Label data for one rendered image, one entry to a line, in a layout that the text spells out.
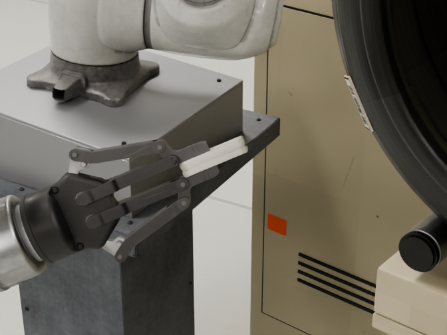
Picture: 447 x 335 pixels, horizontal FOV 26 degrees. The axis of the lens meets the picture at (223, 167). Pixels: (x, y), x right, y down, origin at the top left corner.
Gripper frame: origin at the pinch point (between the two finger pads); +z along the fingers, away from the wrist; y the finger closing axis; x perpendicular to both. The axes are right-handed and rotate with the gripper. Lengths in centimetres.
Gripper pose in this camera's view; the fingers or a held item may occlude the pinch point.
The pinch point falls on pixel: (213, 156)
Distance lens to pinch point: 98.7
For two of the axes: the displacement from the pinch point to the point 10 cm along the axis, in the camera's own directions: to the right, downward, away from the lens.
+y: 3.9, 9.1, 1.3
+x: -0.1, 1.4, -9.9
